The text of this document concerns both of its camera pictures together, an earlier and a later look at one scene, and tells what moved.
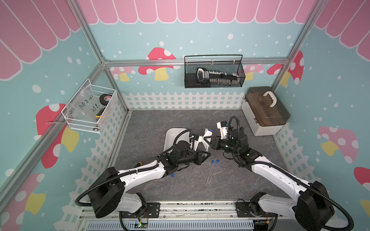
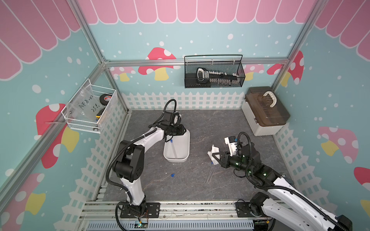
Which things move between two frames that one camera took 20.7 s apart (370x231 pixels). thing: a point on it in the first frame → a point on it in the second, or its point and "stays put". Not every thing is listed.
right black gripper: [216, 142] → [225, 158]
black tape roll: [104, 98] stays put
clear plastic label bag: [84, 106] stays put
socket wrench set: [216, 78] stays put
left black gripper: [199, 158] → [180, 132]
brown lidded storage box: [265, 113] stays put
